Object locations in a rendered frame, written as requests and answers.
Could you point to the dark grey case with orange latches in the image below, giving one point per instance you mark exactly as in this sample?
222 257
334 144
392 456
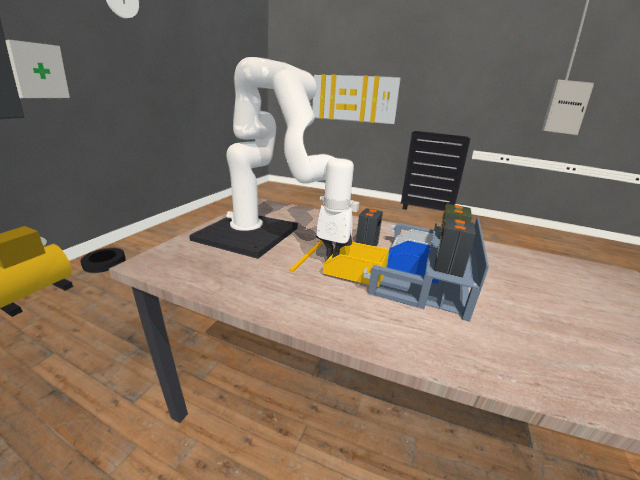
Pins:
455 246

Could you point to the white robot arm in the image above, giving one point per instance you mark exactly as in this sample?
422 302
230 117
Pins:
293 88

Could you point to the yellow vertical bar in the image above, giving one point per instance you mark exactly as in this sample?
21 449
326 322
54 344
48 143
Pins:
306 256

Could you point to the olive green case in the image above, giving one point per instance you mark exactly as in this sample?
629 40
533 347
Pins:
456 212

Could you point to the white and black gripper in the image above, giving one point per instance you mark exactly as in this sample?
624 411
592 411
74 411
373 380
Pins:
334 225

